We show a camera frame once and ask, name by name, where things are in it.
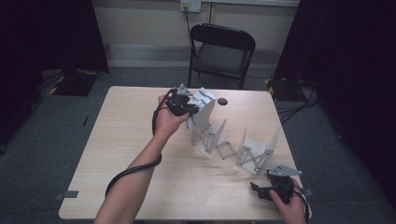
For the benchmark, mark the black folding chair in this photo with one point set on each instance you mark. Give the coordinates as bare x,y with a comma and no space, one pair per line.
222,57

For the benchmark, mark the black table grommet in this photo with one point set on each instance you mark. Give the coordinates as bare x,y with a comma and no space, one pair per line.
222,101

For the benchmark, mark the grey tape piece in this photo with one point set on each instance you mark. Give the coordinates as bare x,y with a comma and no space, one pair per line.
67,194
308,191

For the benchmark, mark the grey expandable metal rack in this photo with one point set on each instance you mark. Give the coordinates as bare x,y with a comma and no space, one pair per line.
204,123

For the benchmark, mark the black curtain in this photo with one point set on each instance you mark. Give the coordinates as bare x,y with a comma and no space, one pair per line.
46,34
348,62

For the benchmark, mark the black stand base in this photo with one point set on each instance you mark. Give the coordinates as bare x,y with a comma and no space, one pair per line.
281,90
74,82

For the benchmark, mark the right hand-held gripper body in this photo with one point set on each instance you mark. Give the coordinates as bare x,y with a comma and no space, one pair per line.
283,188

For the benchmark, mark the white patterned knit cloth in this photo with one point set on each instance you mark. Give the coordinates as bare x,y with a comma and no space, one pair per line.
204,95

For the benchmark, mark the person's left hand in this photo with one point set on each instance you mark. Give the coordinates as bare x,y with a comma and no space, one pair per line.
166,123

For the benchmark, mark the white wall socket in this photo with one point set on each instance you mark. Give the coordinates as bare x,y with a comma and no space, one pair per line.
190,5

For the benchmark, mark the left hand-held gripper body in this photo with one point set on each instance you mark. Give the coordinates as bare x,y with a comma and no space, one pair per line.
177,104

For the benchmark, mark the white wall trunking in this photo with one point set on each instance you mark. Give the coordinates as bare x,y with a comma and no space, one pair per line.
249,2

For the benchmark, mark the person's right hand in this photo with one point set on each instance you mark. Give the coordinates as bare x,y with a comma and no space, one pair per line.
292,213

